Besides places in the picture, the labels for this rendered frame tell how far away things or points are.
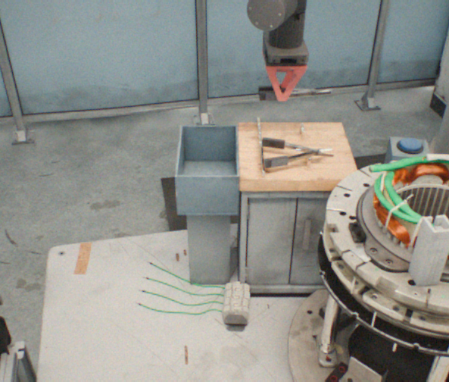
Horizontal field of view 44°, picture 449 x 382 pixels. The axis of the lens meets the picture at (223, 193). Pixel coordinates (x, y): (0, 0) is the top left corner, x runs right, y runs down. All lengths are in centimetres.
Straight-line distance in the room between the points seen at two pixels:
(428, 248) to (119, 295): 65
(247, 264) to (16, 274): 148
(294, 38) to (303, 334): 51
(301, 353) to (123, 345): 32
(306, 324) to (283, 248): 14
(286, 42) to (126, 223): 172
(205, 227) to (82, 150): 208
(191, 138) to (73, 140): 211
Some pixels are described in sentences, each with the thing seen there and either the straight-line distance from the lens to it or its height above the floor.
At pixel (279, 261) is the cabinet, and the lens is 106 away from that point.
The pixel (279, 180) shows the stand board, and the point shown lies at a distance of 92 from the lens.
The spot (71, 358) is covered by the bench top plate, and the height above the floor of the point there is 78.
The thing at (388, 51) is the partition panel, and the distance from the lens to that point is 340.
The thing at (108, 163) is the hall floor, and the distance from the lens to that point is 292.
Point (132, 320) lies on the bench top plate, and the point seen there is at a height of 78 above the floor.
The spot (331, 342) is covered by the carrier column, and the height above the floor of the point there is 84.
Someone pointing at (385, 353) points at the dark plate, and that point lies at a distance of 106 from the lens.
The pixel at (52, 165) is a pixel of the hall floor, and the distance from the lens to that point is 298.
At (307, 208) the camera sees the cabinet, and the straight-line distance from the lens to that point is 98.
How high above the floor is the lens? 160
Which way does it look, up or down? 37 degrees down
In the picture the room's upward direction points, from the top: straight up
